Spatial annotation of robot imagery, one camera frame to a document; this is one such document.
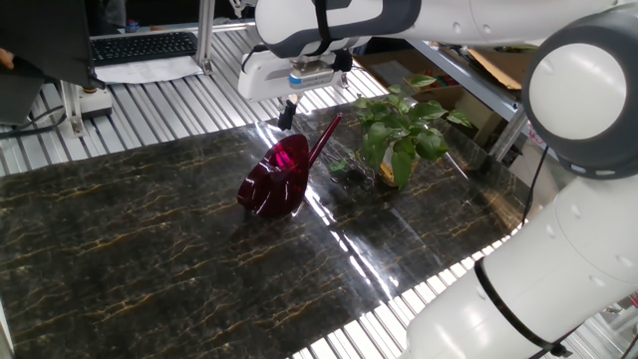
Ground aluminium upright post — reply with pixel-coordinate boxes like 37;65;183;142
193;0;216;76

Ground black marble pattern mat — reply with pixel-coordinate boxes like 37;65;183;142
0;102;534;359

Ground dark grey case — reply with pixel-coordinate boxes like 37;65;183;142
0;69;46;126

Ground brown cardboard box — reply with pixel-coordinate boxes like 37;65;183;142
358;47;499;146

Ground aluminium shelf frame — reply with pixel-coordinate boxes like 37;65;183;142
406;38;529;161

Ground thin black cable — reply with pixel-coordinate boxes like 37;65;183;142
520;144;550;225

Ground short aluminium bracket post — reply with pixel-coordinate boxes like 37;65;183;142
59;79;86;139

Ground silver wrist camera blue caps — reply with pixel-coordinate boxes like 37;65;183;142
288;58;336;91

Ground black table cable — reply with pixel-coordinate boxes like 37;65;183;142
0;104;69;140

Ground yellow plant pot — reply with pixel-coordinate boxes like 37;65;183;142
377;149;420;189

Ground white emergency stop box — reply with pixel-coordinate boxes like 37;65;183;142
78;87;114;120

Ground black monitor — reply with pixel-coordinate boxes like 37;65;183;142
0;0;106;91

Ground green leafy plant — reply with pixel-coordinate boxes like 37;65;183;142
351;74;474;190

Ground black strap band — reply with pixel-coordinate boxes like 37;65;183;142
473;257;574;358

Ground dark red watering can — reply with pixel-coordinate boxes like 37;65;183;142
236;112;344;218

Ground white paper sheet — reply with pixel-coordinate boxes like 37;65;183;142
94;54;205;85

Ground black keyboard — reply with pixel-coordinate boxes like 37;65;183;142
89;31;199;68

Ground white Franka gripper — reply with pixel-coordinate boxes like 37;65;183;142
237;49;350;132

